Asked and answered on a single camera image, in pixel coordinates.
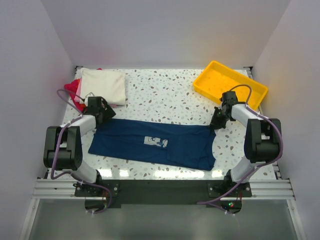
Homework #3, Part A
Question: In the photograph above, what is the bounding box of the blue Mickey t-shirt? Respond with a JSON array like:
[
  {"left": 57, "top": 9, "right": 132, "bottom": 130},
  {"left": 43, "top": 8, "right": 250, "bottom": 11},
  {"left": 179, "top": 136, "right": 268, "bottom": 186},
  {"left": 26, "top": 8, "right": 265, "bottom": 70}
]
[{"left": 88, "top": 119, "right": 216, "bottom": 171}]

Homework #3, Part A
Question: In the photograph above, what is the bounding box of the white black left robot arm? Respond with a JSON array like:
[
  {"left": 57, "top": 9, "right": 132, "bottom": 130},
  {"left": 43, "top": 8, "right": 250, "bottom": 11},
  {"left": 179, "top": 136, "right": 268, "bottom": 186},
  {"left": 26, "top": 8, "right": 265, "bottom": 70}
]
[{"left": 43, "top": 96, "right": 116, "bottom": 196}]

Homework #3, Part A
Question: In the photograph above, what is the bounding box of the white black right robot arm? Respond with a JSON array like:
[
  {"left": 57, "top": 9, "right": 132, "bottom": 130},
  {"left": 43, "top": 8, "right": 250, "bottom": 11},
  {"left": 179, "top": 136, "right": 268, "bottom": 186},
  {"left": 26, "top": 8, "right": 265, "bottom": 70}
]
[{"left": 209, "top": 91, "right": 284, "bottom": 197}]

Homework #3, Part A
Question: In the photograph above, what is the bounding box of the pink folded t-shirt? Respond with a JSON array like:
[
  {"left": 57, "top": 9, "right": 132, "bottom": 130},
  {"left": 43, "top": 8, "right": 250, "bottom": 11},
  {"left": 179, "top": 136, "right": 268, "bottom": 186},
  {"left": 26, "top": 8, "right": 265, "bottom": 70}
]
[{"left": 74, "top": 78, "right": 84, "bottom": 104}]

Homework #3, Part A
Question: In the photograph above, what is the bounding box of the cream folded t-shirt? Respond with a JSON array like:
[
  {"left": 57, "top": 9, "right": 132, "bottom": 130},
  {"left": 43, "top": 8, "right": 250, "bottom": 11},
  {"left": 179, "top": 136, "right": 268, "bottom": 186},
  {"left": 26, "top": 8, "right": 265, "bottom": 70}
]
[{"left": 79, "top": 68, "right": 126, "bottom": 106}]

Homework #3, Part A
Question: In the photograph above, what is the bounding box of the red folded t-shirt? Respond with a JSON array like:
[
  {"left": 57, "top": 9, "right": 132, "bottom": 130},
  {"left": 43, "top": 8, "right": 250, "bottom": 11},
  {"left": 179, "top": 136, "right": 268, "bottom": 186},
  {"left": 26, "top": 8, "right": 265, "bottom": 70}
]
[{"left": 60, "top": 78, "right": 87, "bottom": 114}]

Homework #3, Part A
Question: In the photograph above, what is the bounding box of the yellow plastic tray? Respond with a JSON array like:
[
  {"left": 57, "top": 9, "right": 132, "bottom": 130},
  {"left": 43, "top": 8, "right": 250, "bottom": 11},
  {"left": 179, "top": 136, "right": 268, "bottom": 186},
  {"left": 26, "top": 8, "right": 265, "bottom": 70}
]
[{"left": 193, "top": 61, "right": 269, "bottom": 110}]

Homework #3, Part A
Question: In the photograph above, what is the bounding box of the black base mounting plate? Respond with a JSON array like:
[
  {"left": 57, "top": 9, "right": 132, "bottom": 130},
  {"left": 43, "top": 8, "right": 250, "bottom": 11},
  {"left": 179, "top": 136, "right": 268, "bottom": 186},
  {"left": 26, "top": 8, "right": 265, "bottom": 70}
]
[{"left": 73, "top": 178, "right": 253, "bottom": 213}]

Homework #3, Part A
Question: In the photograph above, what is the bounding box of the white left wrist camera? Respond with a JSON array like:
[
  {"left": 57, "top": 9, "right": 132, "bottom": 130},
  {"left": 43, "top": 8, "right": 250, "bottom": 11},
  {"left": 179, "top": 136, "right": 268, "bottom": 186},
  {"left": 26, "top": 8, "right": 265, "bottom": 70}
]
[{"left": 83, "top": 92, "right": 95, "bottom": 106}]

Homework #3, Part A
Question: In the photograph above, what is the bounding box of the aluminium frame rail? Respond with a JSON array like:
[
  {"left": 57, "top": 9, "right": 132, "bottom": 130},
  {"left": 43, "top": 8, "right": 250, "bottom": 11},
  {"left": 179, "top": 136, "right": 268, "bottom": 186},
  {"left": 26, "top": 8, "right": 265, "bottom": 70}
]
[{"left": 32, "top": 179, "right": 295, "bottom": 201}]

